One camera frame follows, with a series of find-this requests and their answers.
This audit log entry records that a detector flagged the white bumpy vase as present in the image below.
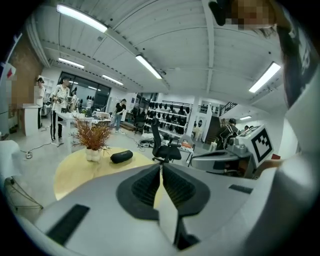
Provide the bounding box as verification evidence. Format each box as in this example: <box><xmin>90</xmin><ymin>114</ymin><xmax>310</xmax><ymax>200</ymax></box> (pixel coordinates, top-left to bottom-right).
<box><xmin>85</xmin><ymin>147</ymin><xmax>103</xmax><ymax>163</ymax></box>

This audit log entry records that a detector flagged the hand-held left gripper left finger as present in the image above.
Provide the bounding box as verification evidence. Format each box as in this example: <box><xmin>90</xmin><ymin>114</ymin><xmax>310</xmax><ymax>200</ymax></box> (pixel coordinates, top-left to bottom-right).
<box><xmin>34</xmin><ymin>163</ymin><xmax>176</xmax><ymax>256</ymax></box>

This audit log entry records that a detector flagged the white upholstered seat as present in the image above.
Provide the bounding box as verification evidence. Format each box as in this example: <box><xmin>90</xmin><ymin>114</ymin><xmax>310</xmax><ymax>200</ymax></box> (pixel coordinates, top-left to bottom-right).
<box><xmin>0</xmin><ymin>139</ymin><xmax>22</xmax><ymax>181</ymax></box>

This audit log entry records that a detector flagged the round yellow table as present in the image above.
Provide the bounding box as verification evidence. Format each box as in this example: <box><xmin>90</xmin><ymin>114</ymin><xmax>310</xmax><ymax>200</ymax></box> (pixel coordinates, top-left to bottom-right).
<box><xmin>53</xmin><ymin>146</ymin><xmax>156</xmax><ymax>201</ymax></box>

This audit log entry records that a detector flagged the person's right forearm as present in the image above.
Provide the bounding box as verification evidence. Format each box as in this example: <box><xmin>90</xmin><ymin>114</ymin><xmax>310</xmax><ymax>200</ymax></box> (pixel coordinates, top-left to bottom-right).
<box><xmin>260</xmin><ymin>159</ymin><xmax>286</xmax><ymax>169</ymax></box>

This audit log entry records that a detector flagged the person's white and black shirt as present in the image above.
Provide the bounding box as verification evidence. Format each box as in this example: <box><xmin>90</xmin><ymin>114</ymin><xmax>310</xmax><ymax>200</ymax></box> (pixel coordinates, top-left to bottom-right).
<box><xmin>246</xmin><ymin>0</ymin><xmax>320</xmax><ymax>256</ymax></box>

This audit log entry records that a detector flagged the black glasses case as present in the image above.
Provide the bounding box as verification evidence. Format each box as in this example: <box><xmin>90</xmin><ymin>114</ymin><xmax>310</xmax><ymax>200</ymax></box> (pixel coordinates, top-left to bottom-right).
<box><xmin>110</xmin><ymin>149</ymin><xmax>134</xmax><ymax>165</ymax></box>

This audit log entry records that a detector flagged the black head-worn camera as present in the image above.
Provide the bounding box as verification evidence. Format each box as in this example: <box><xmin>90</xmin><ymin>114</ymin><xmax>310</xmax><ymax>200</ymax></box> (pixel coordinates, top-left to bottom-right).
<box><xmin>208</xmin><ymin>0</ymin><xmax>234</xmax><ymax>27</ymax></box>

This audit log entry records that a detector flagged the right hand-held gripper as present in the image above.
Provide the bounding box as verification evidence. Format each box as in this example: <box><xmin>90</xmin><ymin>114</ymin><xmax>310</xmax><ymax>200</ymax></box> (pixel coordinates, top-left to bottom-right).
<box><xmin>191</xmin><ymin>124</ymin><xmax>275</xmax><ymax>179</ymax></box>

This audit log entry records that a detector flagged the white pedestal counter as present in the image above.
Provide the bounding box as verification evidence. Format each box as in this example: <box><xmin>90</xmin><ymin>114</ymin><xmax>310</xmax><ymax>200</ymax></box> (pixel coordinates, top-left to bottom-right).
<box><xmin>21</xmin><ymin>103</ymin><xmax>42</xmax><ymax>137</ymax></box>

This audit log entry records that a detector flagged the black office chair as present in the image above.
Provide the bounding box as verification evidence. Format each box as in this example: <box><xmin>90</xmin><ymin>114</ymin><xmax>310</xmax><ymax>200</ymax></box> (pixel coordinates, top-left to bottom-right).
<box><xmin>150</xmin><ymin>117</ymin><xmax>183</xmax><ymax>165</ymax></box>
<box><xmin>133</xmin><ymin>109</ymin><xmax>148</xmax><ymax>135</ymax></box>

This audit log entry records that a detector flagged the white standing desk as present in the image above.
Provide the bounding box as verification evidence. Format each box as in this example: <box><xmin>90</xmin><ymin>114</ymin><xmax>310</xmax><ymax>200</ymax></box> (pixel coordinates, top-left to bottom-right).
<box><xmin>54</xmin><ymin>110</ymin><xmax>112</xmax><ymax>148</ymax></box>

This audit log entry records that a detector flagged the black floor cable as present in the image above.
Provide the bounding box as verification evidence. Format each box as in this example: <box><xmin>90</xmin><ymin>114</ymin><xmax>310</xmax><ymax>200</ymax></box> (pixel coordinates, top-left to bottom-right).
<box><xmin>19</xmin><ymin>141</ymin><xmax>53</xmax><ymax>160</ymax></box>

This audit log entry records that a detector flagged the dark staircase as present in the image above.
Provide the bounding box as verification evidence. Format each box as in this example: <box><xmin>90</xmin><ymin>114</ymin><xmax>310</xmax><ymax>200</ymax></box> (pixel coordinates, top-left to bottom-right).
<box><xmin>204</xmin><ymin>101</ymin><xmax>239</xmax><ymax>145</ymax></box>

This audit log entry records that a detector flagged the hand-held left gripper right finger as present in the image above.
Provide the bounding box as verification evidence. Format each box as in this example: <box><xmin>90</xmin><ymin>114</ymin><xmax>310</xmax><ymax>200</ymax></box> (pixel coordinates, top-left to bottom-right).
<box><xmin>162</xmin><ymin>164</ymin><xmax>258</xmax><ymax>251</ymax></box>

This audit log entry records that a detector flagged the dried orange plant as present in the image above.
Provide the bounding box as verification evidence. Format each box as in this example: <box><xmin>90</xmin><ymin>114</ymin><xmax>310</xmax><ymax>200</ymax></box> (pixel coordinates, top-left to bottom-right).
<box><xmin>70</xmin><ymin>115</ymin><xmax>114</xmax><ymax>152</ymax></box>

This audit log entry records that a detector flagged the rack of black caps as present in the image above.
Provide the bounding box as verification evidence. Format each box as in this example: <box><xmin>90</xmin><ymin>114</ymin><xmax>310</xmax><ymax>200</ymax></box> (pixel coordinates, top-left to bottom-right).
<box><xmin>144</xmin><ymin>99</ymin><xmax>193</xmax><ymax>139</ymax></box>

